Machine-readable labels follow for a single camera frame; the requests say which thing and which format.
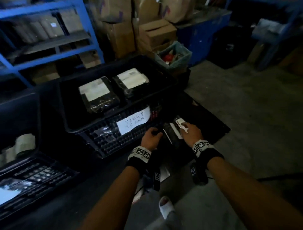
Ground teal plastic bin liner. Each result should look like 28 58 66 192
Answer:
155 40 193 70

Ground large blue container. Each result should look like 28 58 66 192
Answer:
176 10 232 67

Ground person's grey trousers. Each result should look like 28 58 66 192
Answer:
163 211 185 230

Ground blue metal cart frame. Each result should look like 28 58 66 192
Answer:
251 4 303 71

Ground stack of small brown cartons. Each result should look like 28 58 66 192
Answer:
14 9 102 85

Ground person's left forearm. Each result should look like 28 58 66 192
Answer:
79 166 140 230

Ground person's right hand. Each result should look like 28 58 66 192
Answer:
179 122 204 148

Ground blue metal shelving rack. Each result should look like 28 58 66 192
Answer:
0 0 104 88

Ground black wristband with marker tags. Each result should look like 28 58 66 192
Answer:
192 140 225 169
126 146 152 176

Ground black plastic sack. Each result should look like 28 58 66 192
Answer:
208 26 256 70

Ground person's right forearm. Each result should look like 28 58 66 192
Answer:
207 156 303 230

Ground dark waste bin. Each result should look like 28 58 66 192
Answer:
173 67 192 89

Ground person's left hand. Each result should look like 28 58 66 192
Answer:
141 127 163 152

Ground heap of crumpled trash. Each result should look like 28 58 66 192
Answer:
162 53 183 66

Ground pile of large cardboard boxes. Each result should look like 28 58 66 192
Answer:
87 0 197 60

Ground white slipper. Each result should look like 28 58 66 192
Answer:
132 176 152 205
158 196 175 220

